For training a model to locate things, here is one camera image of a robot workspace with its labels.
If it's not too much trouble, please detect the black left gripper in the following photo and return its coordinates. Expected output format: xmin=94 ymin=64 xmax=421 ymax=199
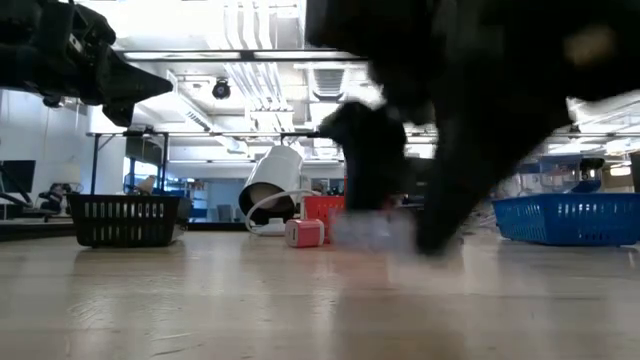
xmin=47 ymin=0 xmax=174 ymax=128

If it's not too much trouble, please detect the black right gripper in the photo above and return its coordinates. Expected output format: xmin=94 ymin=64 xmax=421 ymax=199
xmin=318 ymin=29 xmax=574 ymax=257

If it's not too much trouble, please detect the pink white wall charger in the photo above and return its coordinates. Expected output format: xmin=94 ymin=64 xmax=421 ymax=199
xmin=284 ymin=218 xmax=326 ymax=249

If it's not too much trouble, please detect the red plastic basket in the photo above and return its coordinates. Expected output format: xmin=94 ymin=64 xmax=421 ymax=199
xmin=302 ymin=195 xmax=347 ymax=245

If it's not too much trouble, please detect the black computer monitor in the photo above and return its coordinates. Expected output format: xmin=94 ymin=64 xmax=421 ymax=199
xmin=0 ymin=159 xmax=37 ymax=194

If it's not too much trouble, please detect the white desk lamp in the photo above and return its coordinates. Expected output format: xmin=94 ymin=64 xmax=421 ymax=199
xmin=237 ymin=144 xmax=307 ymax=225

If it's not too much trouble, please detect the black plastic basket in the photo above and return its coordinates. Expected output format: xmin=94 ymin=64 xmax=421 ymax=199
xmin=67 ymin=193 xmax=194 ymax=249

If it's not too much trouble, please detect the blue plastic basket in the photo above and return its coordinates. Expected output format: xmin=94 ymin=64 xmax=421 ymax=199
xmin=492 ymin=192 xmax=640 ymax=248

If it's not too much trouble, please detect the black background frame structure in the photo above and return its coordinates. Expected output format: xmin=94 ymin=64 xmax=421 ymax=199
xmin=88 ymin=129 xmax=351 ymax=197

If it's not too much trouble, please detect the black overhead frame bar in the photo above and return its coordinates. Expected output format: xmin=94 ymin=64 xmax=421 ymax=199
xmin=114 ymin=48 xmax=369 ymax=63

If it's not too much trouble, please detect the white round cable switch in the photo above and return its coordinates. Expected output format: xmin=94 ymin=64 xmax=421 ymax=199
xmin=252 ymin=217 xmax=289 ymax=237

